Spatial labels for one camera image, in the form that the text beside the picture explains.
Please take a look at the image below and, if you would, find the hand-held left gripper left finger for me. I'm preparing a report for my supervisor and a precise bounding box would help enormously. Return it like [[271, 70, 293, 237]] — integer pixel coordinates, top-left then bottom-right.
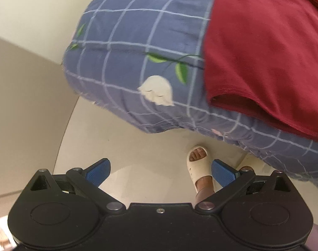
[[30, 158, 126, 212]]

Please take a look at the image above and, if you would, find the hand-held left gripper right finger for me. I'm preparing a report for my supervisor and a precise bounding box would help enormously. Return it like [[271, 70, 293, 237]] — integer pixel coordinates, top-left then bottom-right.
[[195, 159, 293, 212]]

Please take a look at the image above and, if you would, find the red long-sleeved shirt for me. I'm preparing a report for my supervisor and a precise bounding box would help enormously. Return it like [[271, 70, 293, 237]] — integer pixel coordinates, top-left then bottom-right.
[[203, 0, 318, 145]]

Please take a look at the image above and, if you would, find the person's foot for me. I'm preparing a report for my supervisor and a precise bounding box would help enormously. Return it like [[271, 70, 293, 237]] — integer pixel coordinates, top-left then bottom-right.
[[189, 148, 216, 202]]

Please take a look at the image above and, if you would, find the white slipper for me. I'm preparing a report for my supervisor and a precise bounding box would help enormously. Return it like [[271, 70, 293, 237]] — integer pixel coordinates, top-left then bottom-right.
[[187, 146, 215, 189]]

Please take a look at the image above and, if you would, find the blue checked floral quilt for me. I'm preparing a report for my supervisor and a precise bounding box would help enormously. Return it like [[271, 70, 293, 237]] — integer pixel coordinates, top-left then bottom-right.
[[61, 0, 318, 187]]

